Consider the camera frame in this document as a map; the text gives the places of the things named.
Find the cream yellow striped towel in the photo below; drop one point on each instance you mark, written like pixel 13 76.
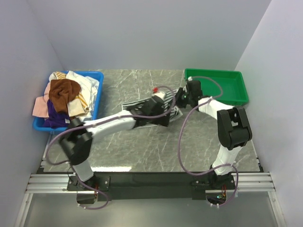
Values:
pixel 65 94

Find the brown towel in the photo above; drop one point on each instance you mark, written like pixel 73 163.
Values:
pixel 63 91

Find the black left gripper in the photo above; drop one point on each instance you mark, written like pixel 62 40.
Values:
pixel 161 120

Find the aluminium frame rail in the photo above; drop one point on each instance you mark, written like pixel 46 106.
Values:
pixel 67 183

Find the blue plastic bin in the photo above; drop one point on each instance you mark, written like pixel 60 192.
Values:
pixel 38 122

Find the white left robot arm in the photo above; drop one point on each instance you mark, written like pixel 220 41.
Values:
pixel 77 141

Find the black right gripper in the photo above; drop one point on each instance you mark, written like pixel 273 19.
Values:
pixel 181 91

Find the green plastic tray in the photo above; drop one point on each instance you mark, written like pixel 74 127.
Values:
pixel 232 83

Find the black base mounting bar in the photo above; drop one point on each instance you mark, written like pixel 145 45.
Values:
pixel 161 185

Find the green white striped towel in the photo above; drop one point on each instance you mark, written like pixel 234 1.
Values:
pixel 174 114

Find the purple towel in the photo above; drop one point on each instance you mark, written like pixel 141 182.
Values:
pixel 55 119

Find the pink towel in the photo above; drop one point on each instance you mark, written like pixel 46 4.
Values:
pixel 40 107

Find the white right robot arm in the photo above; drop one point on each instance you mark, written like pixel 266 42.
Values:
pixel 233 127

